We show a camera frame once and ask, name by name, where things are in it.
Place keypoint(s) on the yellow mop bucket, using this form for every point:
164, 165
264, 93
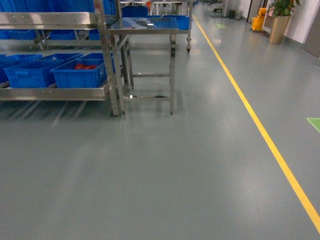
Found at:
257, 22

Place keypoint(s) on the stainless steel shelf rack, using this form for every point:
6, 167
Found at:
63, 21

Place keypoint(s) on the gold planter pot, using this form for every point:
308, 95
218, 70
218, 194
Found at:
278, 29

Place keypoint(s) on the blue bin far left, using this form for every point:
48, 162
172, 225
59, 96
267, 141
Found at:
9, 61

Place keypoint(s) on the blue plastic bin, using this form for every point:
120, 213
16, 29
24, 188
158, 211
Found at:
37, 73

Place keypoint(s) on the blue bin with red bags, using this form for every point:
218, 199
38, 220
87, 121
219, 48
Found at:
66, 77

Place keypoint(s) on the green potted plant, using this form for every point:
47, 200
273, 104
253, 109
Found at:
282, 8

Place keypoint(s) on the red bubble wrap bags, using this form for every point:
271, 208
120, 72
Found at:
80, 66

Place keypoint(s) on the stainless steel table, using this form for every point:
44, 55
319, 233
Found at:
119, 33

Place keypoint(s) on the blue bin on table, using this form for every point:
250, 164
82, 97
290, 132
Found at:
183, 22

